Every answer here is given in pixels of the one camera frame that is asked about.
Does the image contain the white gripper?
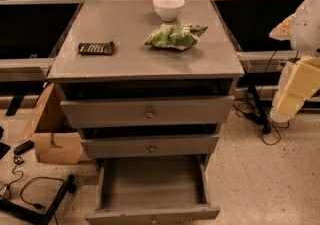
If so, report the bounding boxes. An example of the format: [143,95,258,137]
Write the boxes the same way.
[270,55,320,122]

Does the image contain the grey bottom drawer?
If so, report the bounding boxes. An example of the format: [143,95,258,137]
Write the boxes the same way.
[85,155,220,225]

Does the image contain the grey drawer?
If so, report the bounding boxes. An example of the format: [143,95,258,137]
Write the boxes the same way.
[85,155,220,225]
[61,96,234,128]
[81,135,218,159]

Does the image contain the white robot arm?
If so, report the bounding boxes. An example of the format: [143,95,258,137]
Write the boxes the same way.
[269,0,320,123]

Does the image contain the grey drawer cabinet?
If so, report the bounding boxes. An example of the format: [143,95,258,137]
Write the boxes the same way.
[47,0,245,170]

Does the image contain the grey top drawer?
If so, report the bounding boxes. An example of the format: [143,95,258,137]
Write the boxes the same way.
[61,96,234,128]

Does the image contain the grey middle drawer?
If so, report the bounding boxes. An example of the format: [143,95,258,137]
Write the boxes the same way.
[81,135,218,159]

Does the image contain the black table leg right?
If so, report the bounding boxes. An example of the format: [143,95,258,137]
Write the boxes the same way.
[248,83,271,134]

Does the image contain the green chip bag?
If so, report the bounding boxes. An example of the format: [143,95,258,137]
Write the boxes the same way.
[144,23,208,51]

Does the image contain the white ceramic bowl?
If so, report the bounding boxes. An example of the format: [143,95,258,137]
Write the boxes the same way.
[153,0,185,21]

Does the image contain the dark brown snack packet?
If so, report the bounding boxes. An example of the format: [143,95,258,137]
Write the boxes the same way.
[78,41,115,55]

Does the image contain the brown cardboard box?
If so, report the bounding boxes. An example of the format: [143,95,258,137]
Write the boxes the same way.
[21,84,83,164]

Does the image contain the black rectangular device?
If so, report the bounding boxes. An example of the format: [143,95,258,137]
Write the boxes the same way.
[14,140,34,155]

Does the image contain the black metal stand left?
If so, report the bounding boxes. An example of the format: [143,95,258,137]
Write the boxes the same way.
[0,174,76,225]

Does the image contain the black cables on floor right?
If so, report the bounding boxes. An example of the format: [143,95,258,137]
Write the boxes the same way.
[232,50,290,147]

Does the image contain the black cable on floor left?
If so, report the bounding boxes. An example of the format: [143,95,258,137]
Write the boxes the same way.
[0,156,66,225]

